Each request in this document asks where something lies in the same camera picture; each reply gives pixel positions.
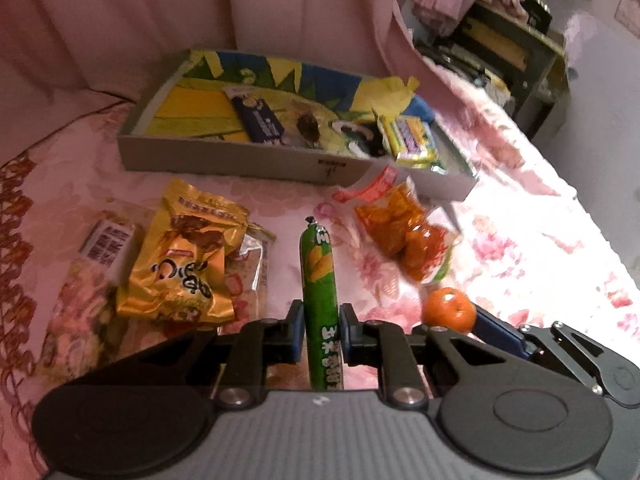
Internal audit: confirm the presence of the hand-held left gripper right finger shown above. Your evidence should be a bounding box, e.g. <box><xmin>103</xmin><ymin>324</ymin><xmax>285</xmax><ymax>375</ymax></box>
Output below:
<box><xmin>337</xmin><ymin>302</ymin><xmax>538</xmax><ymax>408</ymax></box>

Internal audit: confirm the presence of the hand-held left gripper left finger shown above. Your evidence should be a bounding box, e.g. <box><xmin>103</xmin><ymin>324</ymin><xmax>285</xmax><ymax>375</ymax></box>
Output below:
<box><xmin>70</xmin><ymin>301</ymin><xmax>305</xmax><ymax>409</ymax></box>

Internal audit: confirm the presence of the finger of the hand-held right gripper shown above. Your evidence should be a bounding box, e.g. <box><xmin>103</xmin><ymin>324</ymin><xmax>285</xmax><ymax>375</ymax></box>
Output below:
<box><xmin>472</xmin><ymin>305</ymin><xmax>608</xmax><ymax>394</ymax></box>

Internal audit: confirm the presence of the green sausage stick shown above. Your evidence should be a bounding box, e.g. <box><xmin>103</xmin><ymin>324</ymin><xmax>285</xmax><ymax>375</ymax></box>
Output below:
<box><xmin>299</xmin><ymin>216</ymin><xmax>346</xmax><ymax>391</ymax></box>

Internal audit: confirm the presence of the tangerine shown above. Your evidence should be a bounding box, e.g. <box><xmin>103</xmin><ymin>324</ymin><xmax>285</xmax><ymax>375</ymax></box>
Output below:
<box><xmin>421</xmin><ymin>287</ymin><xmax>477</xmax><ymax>333</ymax></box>

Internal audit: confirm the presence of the orange red snack packet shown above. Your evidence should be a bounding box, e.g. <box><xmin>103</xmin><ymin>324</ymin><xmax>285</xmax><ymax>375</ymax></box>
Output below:
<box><xmin>332</xmin><ymin>164</ymin><xmax>461</xmax><ymax>283</ymax></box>

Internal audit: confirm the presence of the yellow orange snack packet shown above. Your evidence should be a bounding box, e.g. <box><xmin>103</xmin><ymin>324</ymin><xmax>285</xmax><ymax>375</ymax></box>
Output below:
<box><xmin>116</xmin><ymin>178</ymin><xmax>251</xmax><ymax>324</ymax></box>

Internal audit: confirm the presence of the cardboard tray with colourful lining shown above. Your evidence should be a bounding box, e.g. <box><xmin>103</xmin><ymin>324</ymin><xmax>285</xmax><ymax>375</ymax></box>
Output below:
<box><xmin>117</xmin><ymin>49</ymin><xmax>478</xmax><ymax>200</ymax></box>

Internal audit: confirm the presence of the green white snack packet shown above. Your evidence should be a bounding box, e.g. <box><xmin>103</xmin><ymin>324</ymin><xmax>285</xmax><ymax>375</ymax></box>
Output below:
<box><xmin>377</xmin><ymin>115</ymin><xmax>448</xmax><ymax>170</ymax></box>

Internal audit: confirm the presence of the navy blue snack packet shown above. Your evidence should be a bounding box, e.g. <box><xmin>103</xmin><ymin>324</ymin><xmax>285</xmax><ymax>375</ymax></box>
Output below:
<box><xmin>222</xmin><ymin>86</ymin><xmax>287</xmax><ymax>147</ymax></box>

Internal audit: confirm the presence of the clear packet of brown snacks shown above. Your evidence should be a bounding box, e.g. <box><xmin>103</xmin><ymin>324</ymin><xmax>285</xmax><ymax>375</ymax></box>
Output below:
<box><xmin>40</xmin><ymin>217</ymin><xmax>276</xmax><ymax>381</ymax></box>

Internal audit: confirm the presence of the pink floral bedsheet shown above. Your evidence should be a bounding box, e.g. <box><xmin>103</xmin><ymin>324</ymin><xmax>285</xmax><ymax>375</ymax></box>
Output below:
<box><xmin>0</xmin><ymin>60</ymin><xmax>640</xmax><ymax>480</ymax></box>

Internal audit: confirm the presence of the dark wooden desk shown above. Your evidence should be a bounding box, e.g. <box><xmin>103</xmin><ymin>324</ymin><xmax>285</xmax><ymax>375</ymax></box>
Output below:
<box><xmin>415</xmin><ymin>0</ymin><xmax>571</xmax><ymax>141</ymax></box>

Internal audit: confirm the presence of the black box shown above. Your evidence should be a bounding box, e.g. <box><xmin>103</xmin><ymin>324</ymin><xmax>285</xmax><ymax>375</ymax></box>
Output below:
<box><xmin>520</xmin><ymin>0</ymin><xmax>553</xmax><ymax>31</ymax></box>

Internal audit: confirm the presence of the pink curtain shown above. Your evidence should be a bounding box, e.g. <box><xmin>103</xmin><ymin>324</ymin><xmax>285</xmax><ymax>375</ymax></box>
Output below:
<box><xmin>0</xmin><ymin>0</ymin><xmax>416</xmax><ymax>106</ymax></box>

